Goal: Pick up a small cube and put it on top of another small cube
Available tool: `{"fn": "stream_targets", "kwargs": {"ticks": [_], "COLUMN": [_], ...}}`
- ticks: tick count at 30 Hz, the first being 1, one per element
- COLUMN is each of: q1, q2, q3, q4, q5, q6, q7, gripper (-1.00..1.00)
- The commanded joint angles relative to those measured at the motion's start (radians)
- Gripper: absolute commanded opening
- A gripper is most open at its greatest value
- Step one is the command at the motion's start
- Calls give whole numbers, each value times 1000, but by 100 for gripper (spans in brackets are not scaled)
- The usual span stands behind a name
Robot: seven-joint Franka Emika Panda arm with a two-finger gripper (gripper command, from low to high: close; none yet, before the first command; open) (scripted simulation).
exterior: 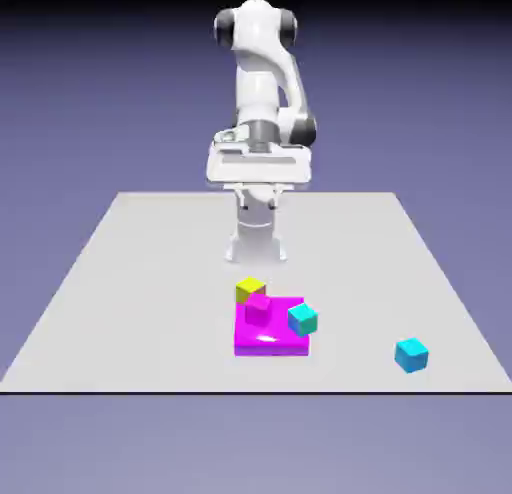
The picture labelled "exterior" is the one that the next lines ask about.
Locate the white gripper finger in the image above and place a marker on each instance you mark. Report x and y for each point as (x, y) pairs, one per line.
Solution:
(273, 200)
(241, 200)

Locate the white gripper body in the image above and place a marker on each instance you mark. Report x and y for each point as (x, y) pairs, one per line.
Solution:
(258, 170)

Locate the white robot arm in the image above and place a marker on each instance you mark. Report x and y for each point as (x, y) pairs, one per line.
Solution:
(256, 62)

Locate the small yellow cube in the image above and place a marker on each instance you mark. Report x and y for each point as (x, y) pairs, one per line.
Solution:
(248, 286)

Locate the small magenta cube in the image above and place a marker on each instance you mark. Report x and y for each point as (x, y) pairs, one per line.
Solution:
(256, 312)

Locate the small cyan cube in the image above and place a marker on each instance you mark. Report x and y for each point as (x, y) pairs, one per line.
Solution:
(411, 355)
(302, 320)

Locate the large magenta box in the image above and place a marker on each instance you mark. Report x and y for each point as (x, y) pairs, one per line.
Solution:
(272, 338)

